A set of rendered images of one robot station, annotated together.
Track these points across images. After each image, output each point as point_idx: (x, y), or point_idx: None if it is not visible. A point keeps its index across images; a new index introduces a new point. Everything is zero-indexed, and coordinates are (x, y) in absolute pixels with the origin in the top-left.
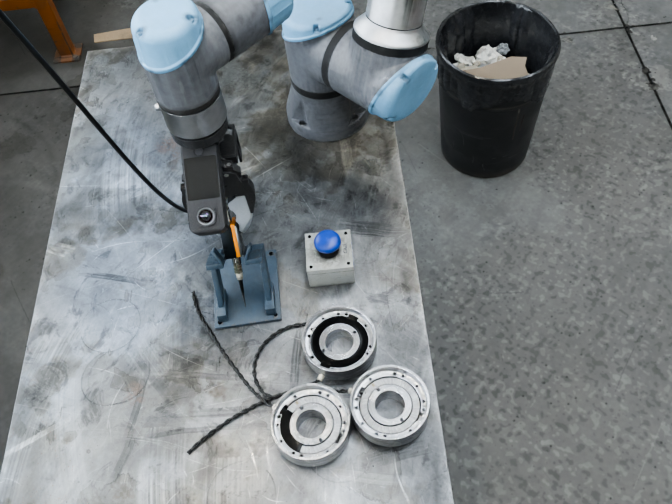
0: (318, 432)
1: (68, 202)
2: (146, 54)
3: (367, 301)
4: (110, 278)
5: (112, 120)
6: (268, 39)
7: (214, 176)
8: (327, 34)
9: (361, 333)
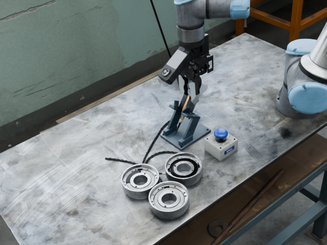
0: None
1: None
2: None
3: (215, 170)
4: (155, 98)
5: (221, 57)
6: None
7: (180, 61)
8: (298, 56)
9: (193, 172)
